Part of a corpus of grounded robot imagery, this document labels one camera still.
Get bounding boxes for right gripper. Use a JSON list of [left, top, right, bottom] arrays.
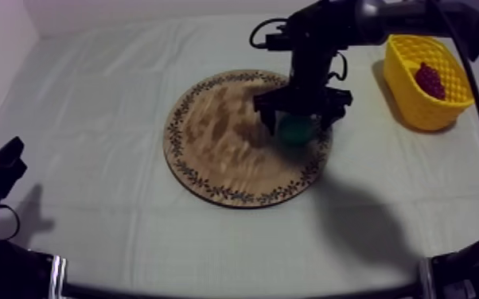
[[252, 84, 353, 137]]

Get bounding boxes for green toy pear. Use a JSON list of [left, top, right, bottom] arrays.
[[278, 114, 318, 147]]

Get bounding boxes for round wooden board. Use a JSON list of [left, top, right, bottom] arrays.
[[162, 68, 333, 209]]

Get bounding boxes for yellow plastic basket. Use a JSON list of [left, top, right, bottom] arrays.
[[383, 33, 476, 132]]

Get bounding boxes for silver metal bar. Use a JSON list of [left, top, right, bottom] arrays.
[[49, 254, 68, 299]]

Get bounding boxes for purple toy grapes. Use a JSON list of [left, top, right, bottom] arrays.
[[414, 62, 448, 102]]

